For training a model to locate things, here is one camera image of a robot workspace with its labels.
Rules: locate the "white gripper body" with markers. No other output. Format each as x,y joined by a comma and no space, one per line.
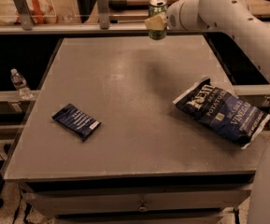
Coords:
173,17

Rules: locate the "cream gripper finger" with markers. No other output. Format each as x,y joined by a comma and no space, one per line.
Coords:
157,22

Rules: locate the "green soda can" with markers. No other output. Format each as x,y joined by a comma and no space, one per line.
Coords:
156,7

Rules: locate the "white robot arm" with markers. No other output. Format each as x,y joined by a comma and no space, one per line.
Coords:
233,18

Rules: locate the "blue rxbar blueberry wrapper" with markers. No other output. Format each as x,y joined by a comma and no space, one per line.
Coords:
76,121

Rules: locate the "blue kettle chips bag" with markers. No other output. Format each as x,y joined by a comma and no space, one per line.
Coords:
222,112

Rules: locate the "clear plastic water bottle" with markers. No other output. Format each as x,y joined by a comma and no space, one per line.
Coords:
21,85

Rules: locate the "grey table drawer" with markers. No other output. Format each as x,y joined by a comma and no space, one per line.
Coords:
101,201

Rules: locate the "grey metal bracket middle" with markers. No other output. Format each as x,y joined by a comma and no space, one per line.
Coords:
103,11

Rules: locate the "grey metal bracket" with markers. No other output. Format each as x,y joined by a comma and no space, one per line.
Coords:
26,20
103,11

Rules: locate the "grey metal bracket left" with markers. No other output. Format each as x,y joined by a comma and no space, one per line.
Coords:
26,20

